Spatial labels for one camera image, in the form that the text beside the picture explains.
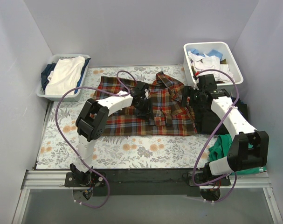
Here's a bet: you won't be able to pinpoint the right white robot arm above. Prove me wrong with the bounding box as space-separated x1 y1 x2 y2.
181 74 269 186

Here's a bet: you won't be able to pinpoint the white plastic bin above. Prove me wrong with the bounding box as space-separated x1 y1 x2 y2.
183 42 243 86

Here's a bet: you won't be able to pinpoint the white folded garment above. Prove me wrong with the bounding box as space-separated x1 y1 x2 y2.
45 56 85 96

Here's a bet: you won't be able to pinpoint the green shirt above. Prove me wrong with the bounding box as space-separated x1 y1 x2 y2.
209 134 267 175

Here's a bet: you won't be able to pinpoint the black folded shirt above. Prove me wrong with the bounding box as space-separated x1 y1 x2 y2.
193 99 248 134

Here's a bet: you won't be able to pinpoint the light blue garment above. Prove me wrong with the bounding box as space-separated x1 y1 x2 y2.
187 49 223 60

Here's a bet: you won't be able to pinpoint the floral table mat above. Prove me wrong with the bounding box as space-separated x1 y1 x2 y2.
35 65 214 169

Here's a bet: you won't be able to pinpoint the white crumpled clothes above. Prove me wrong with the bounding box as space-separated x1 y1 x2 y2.
188 54 235 81

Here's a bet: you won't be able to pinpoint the grey perforated basket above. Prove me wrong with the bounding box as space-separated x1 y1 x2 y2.
36 54 90 101

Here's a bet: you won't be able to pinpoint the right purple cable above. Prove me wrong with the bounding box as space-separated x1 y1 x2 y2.
192 69 240 203

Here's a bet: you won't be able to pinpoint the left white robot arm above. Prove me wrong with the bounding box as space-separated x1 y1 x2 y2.
70 82 153 187

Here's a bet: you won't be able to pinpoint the plaid long sleeve shirt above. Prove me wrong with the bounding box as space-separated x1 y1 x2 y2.
103 72 197 136

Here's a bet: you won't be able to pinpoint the aluminium frame rail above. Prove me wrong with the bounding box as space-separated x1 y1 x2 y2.
13 170 283 224

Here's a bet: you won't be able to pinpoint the navy blue garment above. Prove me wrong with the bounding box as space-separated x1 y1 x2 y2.
41 63 56 90

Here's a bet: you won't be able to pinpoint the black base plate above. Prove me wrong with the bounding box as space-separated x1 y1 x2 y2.
64 168 233 198

